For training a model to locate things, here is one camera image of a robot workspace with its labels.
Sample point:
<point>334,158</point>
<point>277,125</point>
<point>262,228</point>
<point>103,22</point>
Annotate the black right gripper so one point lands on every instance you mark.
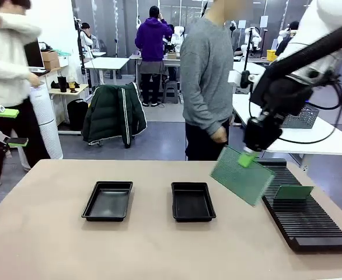
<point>261,134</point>

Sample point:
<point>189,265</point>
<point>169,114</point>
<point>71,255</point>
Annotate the person in white sweater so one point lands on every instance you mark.
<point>4,58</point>

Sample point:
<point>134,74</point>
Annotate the black rectangular ESD tray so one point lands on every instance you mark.
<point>108,204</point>
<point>193,204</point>

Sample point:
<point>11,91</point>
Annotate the white paper sign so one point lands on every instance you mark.
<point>263,21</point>

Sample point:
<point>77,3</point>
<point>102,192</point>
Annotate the person's right hand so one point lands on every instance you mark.
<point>219,136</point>

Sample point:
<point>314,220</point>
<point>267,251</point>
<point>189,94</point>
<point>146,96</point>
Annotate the black tumbler cup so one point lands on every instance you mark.
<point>62,84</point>

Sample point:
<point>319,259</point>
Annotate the white rounded work table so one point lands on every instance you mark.
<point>319,140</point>

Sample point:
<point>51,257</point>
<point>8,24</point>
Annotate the black slotted board rack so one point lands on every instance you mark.
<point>305,218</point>

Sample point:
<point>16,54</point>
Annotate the small beige side desk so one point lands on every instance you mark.
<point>80,87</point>

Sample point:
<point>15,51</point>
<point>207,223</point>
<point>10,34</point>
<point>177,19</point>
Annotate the black monitor on white stand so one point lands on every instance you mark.
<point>34,55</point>

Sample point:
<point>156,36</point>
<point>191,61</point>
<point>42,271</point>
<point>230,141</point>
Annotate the amber drink bottle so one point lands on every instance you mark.
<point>71,84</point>

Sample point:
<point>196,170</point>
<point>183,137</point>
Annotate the black backpack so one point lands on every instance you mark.
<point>77,113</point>

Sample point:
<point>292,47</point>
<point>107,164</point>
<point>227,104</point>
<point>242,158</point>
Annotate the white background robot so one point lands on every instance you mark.
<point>178,33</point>
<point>252,35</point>

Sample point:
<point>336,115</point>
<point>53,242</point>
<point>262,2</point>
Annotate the seated person in light jacket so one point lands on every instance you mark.
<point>89,38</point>

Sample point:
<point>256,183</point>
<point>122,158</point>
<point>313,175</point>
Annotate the white height-adjustable table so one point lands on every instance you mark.
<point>106,62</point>

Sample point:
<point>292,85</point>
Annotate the white cylindrical air purifier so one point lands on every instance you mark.
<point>48,122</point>

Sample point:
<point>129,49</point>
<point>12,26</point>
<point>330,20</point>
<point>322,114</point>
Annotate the person's right forearm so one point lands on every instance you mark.
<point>201,116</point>

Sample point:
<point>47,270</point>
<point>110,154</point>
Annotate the black tripod stand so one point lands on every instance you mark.
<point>79,52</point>

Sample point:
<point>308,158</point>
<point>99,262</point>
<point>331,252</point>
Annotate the brown cardboard box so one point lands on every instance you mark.
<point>50,59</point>

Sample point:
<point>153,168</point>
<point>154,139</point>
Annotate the small white box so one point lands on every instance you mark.
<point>63,61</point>

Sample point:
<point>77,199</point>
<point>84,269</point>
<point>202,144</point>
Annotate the person in black cap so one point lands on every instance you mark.
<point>282,46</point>

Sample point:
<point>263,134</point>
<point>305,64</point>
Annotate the green perforated circuit board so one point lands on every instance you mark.
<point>235,181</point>
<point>293,192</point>

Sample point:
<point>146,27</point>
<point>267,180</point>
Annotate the person in purple hoodie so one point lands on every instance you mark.
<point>152,38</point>

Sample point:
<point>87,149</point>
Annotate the black cloth bundle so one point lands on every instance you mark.
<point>54,85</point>

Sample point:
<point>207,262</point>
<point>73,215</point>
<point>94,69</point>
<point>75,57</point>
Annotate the dark green puffer jacket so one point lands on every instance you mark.
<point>106,113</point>

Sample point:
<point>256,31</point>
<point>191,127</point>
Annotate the grey plastic mesh basket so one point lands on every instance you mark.
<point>302,116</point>

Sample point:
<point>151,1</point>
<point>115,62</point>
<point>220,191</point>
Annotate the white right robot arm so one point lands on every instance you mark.
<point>328,11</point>

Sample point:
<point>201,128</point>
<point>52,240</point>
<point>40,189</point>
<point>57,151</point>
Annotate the grey background work table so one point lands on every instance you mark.
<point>174,60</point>

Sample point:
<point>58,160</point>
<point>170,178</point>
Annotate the person in grey sweater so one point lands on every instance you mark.
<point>206,73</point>

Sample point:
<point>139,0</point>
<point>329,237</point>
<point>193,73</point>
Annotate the grey plastic stool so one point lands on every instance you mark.
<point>171,91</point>

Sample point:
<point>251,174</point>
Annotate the yellow plastic bin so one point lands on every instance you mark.
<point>271,55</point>

